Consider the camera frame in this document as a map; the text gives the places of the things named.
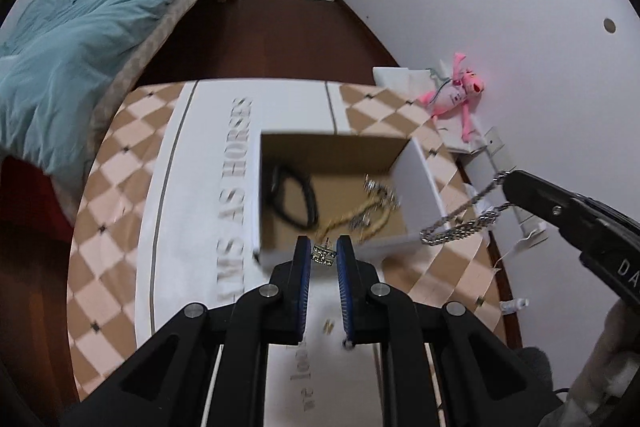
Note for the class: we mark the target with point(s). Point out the pink panther plush toy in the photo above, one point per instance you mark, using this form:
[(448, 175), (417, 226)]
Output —
[(463, 87)]

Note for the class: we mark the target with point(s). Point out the small gold earring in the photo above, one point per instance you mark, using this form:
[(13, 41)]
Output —
[(328, 327)]

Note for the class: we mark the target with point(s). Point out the small gold brooch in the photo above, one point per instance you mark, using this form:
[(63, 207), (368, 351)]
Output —
[(323, 255)]

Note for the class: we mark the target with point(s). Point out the patterned tablecloth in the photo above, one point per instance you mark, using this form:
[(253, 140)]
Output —
[(169, 215)]

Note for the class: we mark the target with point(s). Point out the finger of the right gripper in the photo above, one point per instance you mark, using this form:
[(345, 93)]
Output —
[(543, 199)]

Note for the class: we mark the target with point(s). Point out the white power strip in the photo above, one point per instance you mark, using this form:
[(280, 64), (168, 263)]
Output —
[(516, 229)]

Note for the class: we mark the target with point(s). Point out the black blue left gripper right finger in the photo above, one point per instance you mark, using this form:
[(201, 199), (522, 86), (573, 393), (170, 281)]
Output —
[(439, 366)]

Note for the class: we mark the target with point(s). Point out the bed with patterned mattress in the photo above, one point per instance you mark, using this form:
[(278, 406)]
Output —
[(66, 199)]

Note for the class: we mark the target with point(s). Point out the white cardboard box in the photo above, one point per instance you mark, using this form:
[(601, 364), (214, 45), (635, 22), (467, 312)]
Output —
[(378, 189)]

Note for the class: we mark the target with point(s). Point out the blue duvet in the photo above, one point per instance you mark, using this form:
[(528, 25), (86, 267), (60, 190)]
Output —
[(63, 55)]

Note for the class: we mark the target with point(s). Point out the black smart band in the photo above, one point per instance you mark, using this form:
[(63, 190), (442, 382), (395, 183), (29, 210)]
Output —
[(291, 196)]

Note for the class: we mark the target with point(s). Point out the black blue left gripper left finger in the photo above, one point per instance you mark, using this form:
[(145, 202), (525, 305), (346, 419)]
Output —
[(206, 366)]

